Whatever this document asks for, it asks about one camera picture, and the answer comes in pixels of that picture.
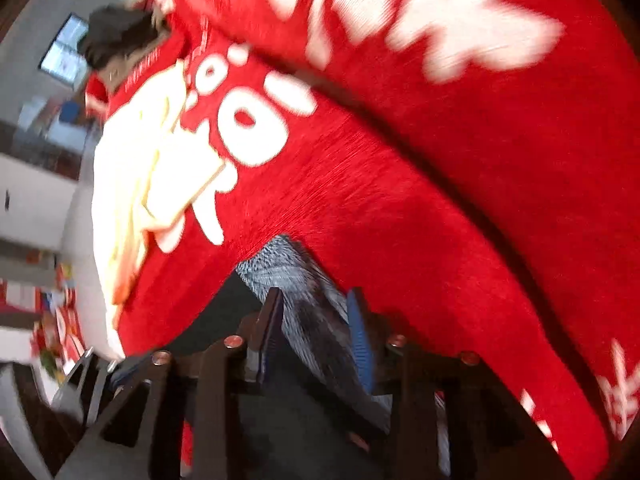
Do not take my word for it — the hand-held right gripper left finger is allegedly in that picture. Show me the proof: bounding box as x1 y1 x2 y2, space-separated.
55 287 285 480

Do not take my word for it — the cream cloth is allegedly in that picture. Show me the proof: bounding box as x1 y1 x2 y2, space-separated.
91 60 227 358

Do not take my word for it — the dark bag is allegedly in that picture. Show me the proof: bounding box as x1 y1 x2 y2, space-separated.
77 5 171 72

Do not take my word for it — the black pants grey waistband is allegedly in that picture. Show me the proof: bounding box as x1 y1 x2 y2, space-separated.
165 234 396 480

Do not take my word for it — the grey metal frame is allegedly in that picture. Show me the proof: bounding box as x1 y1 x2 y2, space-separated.
50 347 123 428

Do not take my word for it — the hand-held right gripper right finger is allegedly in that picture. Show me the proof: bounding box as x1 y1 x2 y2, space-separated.
347 287 576 480

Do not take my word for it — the red printed sofa blanket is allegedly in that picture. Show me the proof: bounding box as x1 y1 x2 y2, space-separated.
85 0 640 480

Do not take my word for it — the window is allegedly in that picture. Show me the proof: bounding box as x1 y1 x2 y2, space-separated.
39 12 92 82

